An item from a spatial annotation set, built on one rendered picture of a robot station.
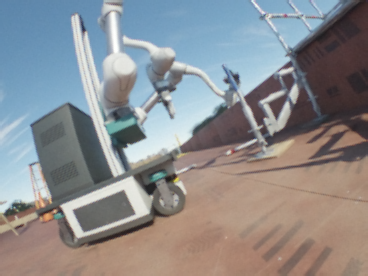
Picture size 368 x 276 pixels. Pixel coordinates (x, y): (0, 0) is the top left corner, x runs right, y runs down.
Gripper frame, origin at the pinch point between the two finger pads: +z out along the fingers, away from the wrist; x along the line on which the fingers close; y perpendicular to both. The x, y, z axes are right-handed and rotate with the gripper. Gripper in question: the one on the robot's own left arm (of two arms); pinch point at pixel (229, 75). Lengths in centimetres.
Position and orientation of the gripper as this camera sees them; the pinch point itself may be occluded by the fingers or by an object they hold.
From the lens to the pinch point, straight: 139.0
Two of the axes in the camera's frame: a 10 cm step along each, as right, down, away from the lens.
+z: -4.3, 1.4, -8.9
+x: -8.0, 3.9, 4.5
